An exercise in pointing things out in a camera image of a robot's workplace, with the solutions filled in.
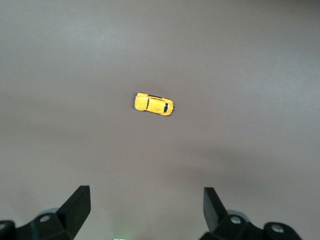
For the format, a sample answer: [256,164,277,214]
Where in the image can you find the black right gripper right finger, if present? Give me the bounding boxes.
[199,186,305,240]

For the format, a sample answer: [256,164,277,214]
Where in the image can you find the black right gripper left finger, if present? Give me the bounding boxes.
[0,185,91,240]

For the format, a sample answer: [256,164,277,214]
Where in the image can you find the yellow beetle toy car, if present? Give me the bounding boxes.
[133,92,175,117]

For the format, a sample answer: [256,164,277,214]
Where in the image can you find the brown table cover sheet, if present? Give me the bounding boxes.
[0,0,320,240]

